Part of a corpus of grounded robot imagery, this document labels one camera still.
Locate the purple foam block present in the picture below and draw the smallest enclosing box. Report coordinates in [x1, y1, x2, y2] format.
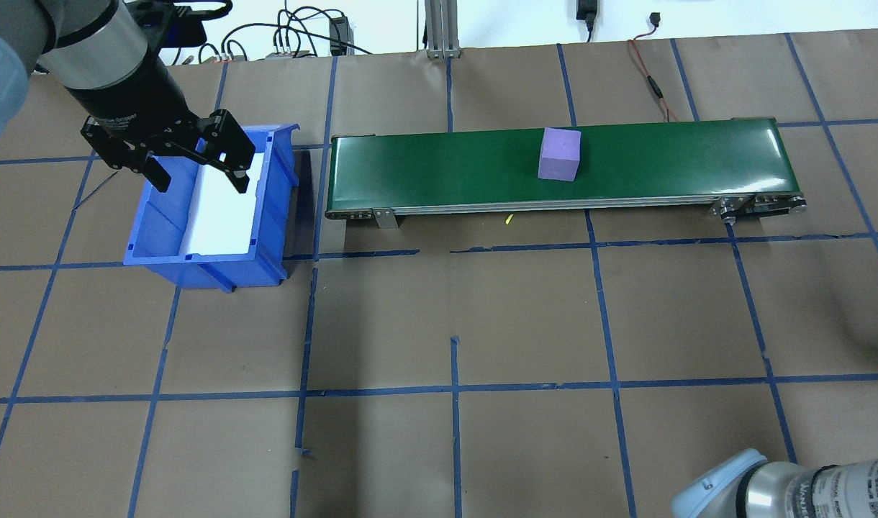
[537, 127, 582, 182]

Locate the white foam pad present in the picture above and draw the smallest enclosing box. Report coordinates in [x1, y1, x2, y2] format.
[187, 140, 267, 256]

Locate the blue plastic storage bin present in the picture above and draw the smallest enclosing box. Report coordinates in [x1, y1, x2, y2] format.
[122, 124, 300, 294]

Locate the green conveyor belt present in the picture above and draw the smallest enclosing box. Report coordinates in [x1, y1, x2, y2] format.
[324, 117, 808, 231]

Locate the thin black wire piece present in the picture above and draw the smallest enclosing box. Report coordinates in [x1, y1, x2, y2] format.
[74, 171, 120, 211]

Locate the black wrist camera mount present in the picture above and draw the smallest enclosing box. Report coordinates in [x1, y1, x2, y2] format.
[119, 0, 232, 47]

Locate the aluminium profile post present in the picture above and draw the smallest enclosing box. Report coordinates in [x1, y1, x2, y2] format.
[425, 0, 463, 60]

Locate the red and black wire pair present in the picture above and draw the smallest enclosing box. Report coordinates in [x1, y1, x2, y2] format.
[628, 37, 679, 123]

